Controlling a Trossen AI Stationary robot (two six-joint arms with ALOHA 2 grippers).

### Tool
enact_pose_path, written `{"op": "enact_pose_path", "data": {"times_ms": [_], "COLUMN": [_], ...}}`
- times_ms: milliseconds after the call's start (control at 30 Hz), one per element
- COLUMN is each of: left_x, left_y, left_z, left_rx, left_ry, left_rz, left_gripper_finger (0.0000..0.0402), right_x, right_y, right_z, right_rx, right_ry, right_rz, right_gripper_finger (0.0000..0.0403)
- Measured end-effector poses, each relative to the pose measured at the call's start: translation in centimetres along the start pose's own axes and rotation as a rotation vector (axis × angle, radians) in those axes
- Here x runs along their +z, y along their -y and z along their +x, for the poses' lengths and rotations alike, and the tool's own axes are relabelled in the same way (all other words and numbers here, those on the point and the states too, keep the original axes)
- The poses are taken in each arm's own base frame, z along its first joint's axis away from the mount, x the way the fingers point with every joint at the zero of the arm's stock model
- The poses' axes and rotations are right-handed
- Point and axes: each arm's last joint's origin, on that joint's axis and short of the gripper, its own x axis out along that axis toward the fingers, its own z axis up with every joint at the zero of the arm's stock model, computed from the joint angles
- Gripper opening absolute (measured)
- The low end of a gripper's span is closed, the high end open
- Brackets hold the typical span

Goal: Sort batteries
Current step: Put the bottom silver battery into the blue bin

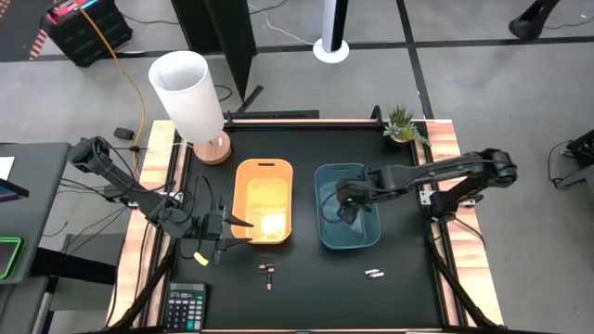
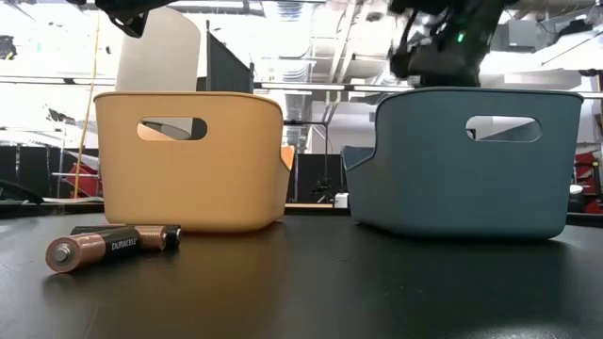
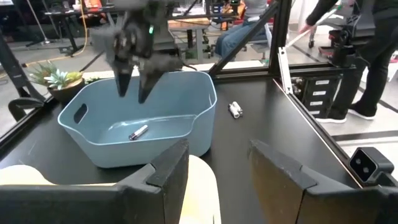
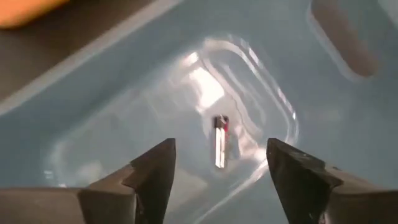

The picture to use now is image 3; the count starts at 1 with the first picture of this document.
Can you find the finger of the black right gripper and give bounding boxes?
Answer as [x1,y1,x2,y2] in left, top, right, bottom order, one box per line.
[137,66,166,105]
[113,60,133,98]

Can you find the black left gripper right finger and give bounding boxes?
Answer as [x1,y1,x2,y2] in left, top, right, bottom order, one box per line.
[248,139,398,224]

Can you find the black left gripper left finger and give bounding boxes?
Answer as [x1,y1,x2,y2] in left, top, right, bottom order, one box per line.
[0,139,190,224]

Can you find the blue plastic bin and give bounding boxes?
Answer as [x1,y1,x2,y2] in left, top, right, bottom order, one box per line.
[57,70,218,169]

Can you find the succulent plant in brown pot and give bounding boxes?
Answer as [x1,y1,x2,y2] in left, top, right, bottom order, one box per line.
[28,61,86,105]

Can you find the seated person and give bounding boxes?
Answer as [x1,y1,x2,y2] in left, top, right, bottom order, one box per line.
[214,0,272,58]

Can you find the yellow plastic bin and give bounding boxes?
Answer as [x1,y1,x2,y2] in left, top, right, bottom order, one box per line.
[0,154,222,224]

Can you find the black drawer unit white labels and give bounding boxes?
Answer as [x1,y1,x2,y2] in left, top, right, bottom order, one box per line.
[291,74,343,119]

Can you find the standing person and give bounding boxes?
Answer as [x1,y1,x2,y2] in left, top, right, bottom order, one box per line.
[300,0,398,124]

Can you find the white stick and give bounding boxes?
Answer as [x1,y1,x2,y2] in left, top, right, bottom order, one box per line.
[284,6,340,50]

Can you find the yellow cable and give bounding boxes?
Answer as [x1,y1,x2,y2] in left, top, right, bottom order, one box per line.
[21,0,90,68]

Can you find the black depth camera box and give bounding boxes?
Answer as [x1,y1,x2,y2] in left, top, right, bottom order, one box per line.
[348,146,396,184]

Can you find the black diagonal frame strut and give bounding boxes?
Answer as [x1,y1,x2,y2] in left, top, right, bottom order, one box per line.
[207,1,280,78]

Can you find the white metal bracket strip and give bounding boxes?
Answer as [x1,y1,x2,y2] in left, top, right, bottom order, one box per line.
[277,46,294,95]

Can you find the black frame post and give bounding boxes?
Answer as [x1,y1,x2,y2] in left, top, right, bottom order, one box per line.
[268,0,292,76]

